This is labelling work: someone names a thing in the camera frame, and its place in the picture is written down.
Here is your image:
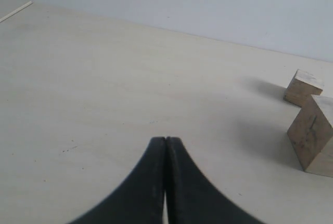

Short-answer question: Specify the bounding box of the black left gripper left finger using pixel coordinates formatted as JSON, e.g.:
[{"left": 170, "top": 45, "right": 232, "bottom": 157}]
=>
[{"left": 72, "top": 137, "right": 166, "bottom": 224}]

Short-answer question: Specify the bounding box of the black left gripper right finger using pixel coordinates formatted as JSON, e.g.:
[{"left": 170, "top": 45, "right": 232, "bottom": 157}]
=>
[{"left": 165, "top": 137, "right": 261, "bottom": 223}]

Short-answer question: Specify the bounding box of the largest wooden cube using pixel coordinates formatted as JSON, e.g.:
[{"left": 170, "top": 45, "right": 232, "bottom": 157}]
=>
[{"left": 287, "top": 95, "right": 332, "bottom": 177}]

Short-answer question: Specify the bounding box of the tall wooden cube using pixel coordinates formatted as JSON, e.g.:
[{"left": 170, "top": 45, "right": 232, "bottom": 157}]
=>
[{"left": 283, "top": 69, "right": 324, "bottom": 107}]

